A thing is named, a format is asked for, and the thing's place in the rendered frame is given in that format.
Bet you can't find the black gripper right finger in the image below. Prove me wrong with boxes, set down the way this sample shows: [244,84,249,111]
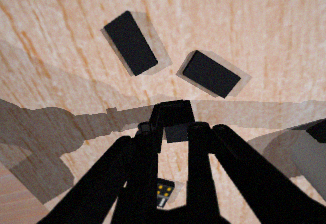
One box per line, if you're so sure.
[183,100,326,224]

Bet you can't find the grey mug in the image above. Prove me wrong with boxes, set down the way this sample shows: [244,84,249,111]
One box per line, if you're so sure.
[291,120,326,202]

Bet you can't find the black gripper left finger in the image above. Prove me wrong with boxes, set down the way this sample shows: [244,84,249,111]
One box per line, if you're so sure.
[36,104,164,224]

